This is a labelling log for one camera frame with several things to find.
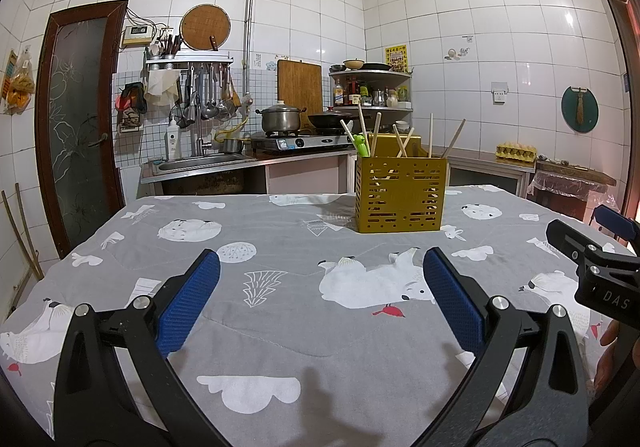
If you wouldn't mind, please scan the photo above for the orange plastic bag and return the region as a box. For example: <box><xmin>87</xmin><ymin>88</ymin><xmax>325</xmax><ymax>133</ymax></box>
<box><xmin>2</xmin><ymin>47</ymin><xmax>37</xmax><ymax>115</ymax></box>

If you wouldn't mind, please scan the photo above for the gas stove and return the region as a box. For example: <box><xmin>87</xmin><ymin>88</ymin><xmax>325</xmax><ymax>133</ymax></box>
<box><xmin>250</xmin><ymin>130</ymin><xmax>358</xmax><ymax>154</ymax></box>

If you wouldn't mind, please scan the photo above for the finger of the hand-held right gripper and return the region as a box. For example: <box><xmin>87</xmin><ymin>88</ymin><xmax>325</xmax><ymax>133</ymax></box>
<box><xmin>546</xmin><ymin>220</ymin><xmax>640</xmax><ymax>278</ymax></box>
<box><xmin>594</xmin><ymin>205</ymin><xmax>640</xmax><ymax>248</ymax></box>

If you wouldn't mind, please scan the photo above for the metal faucet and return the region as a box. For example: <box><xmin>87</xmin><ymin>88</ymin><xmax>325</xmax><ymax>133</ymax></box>
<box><xmin>187</xmin><ymin>94</ymin><xmax>213</xmax><ymax>158</ymax></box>

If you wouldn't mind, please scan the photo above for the black wok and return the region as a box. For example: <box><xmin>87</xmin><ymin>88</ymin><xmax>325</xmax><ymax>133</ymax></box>
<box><xmin>306</xmin><ymin>108</ymin><xmax>361</xmax><ymax>129</ymax></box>

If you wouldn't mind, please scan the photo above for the steel sink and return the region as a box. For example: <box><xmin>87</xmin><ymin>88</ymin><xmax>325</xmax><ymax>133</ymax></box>
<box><xmin>152</xmin><ymin>153</ymin><xmax>257</xmax><ymax>174</ymax></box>

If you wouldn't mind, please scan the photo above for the beige wall box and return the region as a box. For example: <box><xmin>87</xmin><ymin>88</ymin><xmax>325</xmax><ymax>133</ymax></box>
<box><xmin>121</xmin><ymin>24</ymin><xmax>155</xmax><ymax>47</ymax></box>

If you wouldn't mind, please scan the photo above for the row of condiment bottles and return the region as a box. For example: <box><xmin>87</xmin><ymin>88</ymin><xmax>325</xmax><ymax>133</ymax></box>
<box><xmin>332</xmin><ymin>76</ymin><xmax>412</xmax><ymax>108</ymax></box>

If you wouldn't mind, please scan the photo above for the rectangular wooden cutting board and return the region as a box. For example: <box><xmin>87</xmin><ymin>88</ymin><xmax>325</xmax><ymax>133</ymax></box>
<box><xmin>277</xmin><ymin>58</ymin><xmax>323</xmax><ymax>115</ymax></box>

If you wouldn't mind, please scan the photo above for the red black hanging bag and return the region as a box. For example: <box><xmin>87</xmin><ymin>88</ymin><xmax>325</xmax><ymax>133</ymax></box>
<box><xmin>115</xmin><ymin>82</ymin><xmax>147</xmax><ymax>133</ymax></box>

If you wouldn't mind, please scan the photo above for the green round wall board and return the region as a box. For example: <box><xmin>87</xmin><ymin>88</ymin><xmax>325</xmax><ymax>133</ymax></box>
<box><xmin>561</xmin><ymin>86</ymin><xmax>599</xmax><ymax>134</ymax></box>

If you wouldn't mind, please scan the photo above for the steel cooking pot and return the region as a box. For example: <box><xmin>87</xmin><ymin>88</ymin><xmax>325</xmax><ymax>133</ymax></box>
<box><xmin>255</xmin><ymin>100</ymin><xmax>307</xmax><ymax>134</ymax></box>

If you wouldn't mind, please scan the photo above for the yellow perforated utensil holder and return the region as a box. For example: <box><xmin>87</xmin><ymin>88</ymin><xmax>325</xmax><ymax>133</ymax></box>
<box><xmin>355</xmin><ymin>133</ymin><xmax>449</xmax><ymax>234</ymax></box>

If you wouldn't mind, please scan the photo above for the wooden stick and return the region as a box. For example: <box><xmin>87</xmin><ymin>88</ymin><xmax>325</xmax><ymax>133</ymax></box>
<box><xmin>1</xmin><ymin>190</ymin><xmax>43</xmax><ymax>280</ymax></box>
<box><xmin>14</xmin><ymin>183</ymin><xmax>46</xmax><ymax>278</ymax></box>

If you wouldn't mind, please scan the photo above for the white hanging cloth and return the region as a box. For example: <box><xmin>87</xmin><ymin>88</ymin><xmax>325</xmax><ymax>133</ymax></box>
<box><xmin>145</xmin><ymin>70</ymin><xmax>182</xmax><ymax>107</ymax></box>

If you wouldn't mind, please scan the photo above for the metal wall rack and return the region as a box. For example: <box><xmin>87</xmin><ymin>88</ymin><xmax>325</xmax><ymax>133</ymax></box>
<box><xmin>145</xmin><ymin>50</ymin><xmax>235</xmax><ymax>72</ymax></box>

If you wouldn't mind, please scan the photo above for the white soap bottle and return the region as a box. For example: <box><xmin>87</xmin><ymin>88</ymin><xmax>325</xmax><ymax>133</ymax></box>
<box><xmin>166</xmin><ymin>116</ymin><xmax>181</xmax><ymax>160</ymax></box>

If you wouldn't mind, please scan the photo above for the round wooden board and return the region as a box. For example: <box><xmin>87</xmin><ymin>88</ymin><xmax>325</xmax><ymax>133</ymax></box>
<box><xmin>180</xmin><ymin>4</ymin><xmax>232</xmax><ymax>51</ymax></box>

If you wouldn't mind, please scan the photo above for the metal corner shelf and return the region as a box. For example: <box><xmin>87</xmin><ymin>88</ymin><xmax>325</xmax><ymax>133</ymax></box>
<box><xmin>328</xmin><ymin>67</ymin><xmax>416</xmax><ymax>113</ymax></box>

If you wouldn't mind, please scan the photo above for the row of hanging kitchen utensils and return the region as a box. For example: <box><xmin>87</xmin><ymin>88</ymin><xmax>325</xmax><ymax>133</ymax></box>
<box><xmin>181</xmin><ymin>63</ymin><xmax>243</xmax><ymax>128</ymax></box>

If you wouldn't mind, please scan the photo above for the brown frosted glass door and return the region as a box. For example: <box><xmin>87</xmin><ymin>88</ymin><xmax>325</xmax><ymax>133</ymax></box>
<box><xmin>37</xmin><ymin>0</ymin><xmax>130</xmax><ymax>260</ymax></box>

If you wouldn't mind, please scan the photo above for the person's right hand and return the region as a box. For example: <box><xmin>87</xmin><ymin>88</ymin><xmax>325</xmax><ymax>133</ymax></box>
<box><xmin>594</xmin><ymin>319</ymin><xmax>623</xmax><ymax>393</ymax></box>

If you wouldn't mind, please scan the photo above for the grey polar bear tablecloth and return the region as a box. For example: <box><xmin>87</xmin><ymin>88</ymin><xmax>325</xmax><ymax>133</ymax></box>
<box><xmin>0</xmin><ymin>184</ymin><xmax>640</xmax><ymax>447</ymax></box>

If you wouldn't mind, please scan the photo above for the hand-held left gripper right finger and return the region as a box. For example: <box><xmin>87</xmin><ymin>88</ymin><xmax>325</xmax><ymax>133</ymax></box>
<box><xmin>422</xmin><ymin>247</ymin><xmax>593</xmax><ymax>447</ymax></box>

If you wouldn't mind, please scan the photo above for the plastic covered side table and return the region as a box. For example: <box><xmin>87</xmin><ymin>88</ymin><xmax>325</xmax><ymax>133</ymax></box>
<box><xmin>527</xmin><ymin>160</ymin><xmax>621</xmax><ymax>220</ymax></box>

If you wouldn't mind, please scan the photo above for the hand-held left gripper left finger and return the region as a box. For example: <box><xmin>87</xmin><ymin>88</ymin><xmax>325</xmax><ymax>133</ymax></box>
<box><xmin>54</xmin><ymin>248</ymin><xmax>236</xmax><ymax>447</ymax></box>

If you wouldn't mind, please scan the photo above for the yellow wall poster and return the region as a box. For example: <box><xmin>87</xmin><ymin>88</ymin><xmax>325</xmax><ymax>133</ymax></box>
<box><xmin>384</xmin><ymin>44</ymin><xmax>408</xmax><ymax>74</ymax></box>

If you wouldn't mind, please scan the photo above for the yellow egg carton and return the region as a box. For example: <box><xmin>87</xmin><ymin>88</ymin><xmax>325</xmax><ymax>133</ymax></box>
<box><xmin>495</xmin><ymin>141</ymin><xmax>538</xmax><ymax>160</ymax></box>

